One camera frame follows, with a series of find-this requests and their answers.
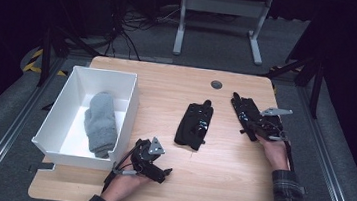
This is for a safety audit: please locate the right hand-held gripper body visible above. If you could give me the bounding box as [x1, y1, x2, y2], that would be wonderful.
[252, 105, 291, 143]

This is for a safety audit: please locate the black glove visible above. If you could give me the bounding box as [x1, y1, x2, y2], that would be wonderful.
[226, 91, 288, 146]
[172, 95, 216, 153]

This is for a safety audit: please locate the white metal desk frame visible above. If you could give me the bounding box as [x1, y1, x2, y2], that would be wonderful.
[171, 0, 274, 68]

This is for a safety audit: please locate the plain grey mitten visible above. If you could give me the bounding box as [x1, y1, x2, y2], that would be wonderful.
[79, 105, 122, 161]

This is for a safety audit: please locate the grey metal floor rail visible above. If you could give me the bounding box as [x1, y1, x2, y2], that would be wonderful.
[0, 51, 68, 201]
[284, 84, 357, 201]

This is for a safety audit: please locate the white box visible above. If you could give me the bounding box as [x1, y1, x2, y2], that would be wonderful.
[28, 62, 143, 174]

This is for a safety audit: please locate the grey round table grommet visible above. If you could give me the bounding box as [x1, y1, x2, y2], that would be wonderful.
[210, 79, 224, 91]

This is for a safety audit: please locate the person's left hand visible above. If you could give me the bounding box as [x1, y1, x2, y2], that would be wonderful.
[99, 154, 154, 201]

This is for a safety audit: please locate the black metal stand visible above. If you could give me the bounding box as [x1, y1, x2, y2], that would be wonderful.
[255, 48, 327, 120]
[34, 23, 105, 94]

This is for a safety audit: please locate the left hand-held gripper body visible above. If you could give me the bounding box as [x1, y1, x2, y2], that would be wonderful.
[128, 134, 170, 185]

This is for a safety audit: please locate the bundle of floor cables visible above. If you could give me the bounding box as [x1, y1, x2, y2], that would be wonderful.
[99, 0, 182, 65]

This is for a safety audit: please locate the yellow black floor tape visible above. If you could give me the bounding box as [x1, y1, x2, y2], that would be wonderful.
[21, 45, 71, 78]

